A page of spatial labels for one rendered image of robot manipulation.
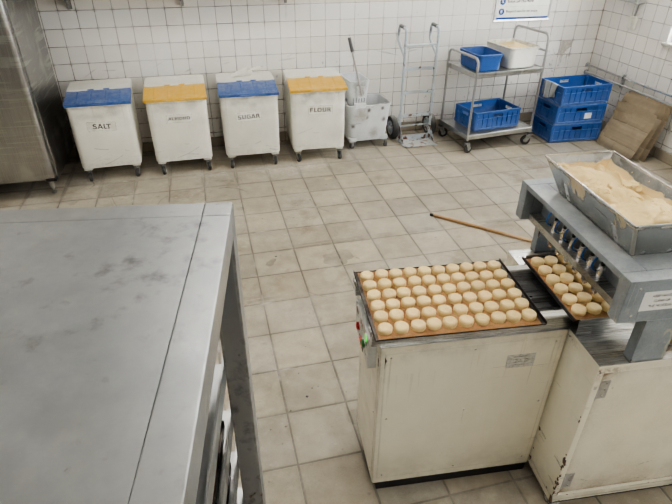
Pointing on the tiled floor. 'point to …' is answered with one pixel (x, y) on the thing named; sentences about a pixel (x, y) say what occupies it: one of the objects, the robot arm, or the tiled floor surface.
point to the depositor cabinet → (602, 417)
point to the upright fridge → (29, 101)
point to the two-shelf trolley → (502, 97)
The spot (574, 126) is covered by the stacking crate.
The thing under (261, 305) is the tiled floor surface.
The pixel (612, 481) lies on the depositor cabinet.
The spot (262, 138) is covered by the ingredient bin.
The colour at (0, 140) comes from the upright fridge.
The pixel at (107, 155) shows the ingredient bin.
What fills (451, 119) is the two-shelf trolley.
